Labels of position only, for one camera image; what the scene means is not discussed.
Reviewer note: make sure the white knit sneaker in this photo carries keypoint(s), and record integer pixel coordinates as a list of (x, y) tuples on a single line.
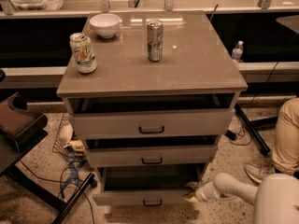
[(259, 173)]

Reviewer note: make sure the wire mesh basket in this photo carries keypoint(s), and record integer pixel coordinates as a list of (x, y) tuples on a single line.
[(66, 143)]

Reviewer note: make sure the white ceramic bowl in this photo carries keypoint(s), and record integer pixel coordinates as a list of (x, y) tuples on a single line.
[(105, 25)]

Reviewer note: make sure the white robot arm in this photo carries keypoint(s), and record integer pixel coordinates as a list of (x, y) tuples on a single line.
[(275, 200)]

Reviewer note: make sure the green white soda can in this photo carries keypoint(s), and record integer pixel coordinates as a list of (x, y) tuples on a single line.
[(83, 53)]

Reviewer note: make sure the beige trouser leg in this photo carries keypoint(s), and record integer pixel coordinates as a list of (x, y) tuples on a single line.
[(285, 152)]

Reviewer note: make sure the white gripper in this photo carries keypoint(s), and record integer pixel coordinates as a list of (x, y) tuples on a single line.
[(201, 192)]

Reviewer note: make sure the black table leg frame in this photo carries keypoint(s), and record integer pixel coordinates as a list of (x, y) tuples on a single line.
[(254, 126)]

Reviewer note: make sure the black power adapter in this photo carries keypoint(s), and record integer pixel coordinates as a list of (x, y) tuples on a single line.
[(232, 136)]

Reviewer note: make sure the grey drawer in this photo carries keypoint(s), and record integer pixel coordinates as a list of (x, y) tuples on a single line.
[(151, 124), (117, 157), (151, 185)]

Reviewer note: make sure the grey drawer cabinet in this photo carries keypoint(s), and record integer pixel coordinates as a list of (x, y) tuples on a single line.
[(195, 73)]

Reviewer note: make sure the tall silver drink can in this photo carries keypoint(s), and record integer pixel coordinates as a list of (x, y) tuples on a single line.
[(155, 34)]

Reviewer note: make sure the clear plastic water bottle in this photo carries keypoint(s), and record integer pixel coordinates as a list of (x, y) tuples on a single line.
[(238, 51)]

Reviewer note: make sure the dark chair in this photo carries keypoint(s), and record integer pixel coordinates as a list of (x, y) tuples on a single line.
[(21, 130)]

